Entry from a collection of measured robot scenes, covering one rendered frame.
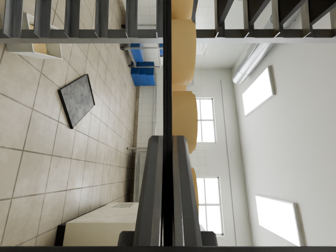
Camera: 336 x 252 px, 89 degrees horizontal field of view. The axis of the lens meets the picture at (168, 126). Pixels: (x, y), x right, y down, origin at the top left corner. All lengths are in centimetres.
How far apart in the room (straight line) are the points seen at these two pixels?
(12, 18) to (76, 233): 161
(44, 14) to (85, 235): 163
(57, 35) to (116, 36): 18
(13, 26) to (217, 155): 471
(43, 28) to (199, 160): 450
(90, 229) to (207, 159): 364
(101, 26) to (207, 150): 452
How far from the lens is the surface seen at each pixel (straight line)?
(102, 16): 66
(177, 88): 19
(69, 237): 195
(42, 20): 73
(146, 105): 520
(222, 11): 58
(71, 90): 199
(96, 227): 184
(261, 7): 59
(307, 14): 74
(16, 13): 79
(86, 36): 65
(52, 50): 168
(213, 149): 497
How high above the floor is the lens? 98
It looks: level
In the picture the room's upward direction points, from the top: 90 degrees clockwise
